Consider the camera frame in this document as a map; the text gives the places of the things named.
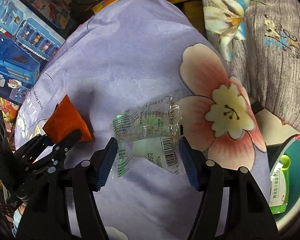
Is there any cartoon puppy toy box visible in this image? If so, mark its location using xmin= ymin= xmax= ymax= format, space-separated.
xmin=0 ymin=92 xmax=22 ymax=123

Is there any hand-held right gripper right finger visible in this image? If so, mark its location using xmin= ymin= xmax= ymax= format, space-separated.
xmin=179 ymin=137 xmax=277 ymax=240

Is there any clear green printed wrapper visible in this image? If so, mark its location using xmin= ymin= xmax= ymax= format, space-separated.
xmin=112 ymin=91 xmax=185 ymax=179

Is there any green white packet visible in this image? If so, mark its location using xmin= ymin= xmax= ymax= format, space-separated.
xmin=269 ymin=154 xmax=291 ymax=214

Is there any blue toy set box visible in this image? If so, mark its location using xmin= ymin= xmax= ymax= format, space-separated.
xmin=0 ymin=0 xmax=67 ymax=103

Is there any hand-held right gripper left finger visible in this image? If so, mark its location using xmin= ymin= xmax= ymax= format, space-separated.
xmin=15 ymin=137 xmax=118 ymax=240

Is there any teal plastic bucket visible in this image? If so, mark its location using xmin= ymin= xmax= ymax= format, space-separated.
xmin=269 ymin=134 xmax=300 ymax=233

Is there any yellow paper packet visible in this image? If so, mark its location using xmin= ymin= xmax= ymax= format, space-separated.
xmin=91 ymin=0 xmax=128 ymax=14

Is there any dark toy set box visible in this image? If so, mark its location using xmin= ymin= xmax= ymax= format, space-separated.
xmin=12 ymin=0 xmax=73 ymax=29

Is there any grey floral bedsheet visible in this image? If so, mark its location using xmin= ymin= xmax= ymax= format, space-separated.
xmin=199 ymin=0 xmax=300 ymax=135

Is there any purple floral tablecloth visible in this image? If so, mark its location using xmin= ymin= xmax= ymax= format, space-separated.
xmin=14 ymin=0 xmax=270 ymax=240

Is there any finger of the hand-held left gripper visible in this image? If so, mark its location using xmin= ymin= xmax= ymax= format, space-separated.
xmin=14 ymin=133 xmax=54 ymax=161
xmin=44 ymin=129 xmax=82 ymax=167

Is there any orange snack wrapper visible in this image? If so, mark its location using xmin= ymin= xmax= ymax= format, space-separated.
xmin=42 ymin=94 xmax=94 ymax=143

